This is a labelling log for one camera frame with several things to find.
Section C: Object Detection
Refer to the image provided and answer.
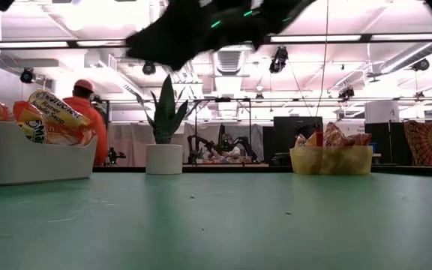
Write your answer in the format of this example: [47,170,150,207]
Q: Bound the snack packets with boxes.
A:
[322,121,352,148]

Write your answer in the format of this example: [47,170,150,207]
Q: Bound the yellow plastic bin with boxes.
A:
[289,145,374,176]

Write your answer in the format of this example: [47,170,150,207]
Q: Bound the white pillar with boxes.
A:
[364,100,401,125]

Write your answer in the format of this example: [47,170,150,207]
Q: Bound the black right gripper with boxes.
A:
[125,0,253,71]

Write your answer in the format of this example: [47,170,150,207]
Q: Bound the white plant pot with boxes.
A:
[145,143,185,176]

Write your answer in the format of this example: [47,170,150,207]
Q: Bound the white plastic bin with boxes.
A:
[0,119,99,187]

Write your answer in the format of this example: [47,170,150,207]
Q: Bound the person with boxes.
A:
[215,133,242,158]
[61,78,109,167]

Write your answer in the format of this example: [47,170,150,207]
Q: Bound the green table mat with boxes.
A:
[0,171,432,270]

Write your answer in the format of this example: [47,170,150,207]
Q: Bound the silver ceiling duct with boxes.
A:
[211,46,247,76]

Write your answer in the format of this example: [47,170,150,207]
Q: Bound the green snake plant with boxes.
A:
[135,73,202,146]

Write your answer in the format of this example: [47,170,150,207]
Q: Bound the black partition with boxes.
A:
[364,121,408,165]

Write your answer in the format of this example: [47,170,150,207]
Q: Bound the orange mandala tapestry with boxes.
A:
[403,119,432,168]

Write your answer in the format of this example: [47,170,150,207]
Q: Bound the black computer monitor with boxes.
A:
[273,115,324,151]

